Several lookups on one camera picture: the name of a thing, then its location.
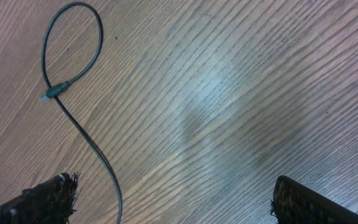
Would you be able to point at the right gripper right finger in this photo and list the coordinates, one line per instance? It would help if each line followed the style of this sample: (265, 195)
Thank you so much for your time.
(293, 203)

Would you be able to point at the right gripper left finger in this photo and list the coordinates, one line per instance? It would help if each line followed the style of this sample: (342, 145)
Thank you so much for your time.
(49, 202)

